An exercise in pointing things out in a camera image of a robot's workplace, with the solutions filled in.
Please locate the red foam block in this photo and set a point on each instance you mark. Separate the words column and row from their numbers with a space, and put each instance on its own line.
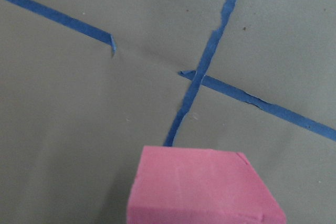
column 193, row 185

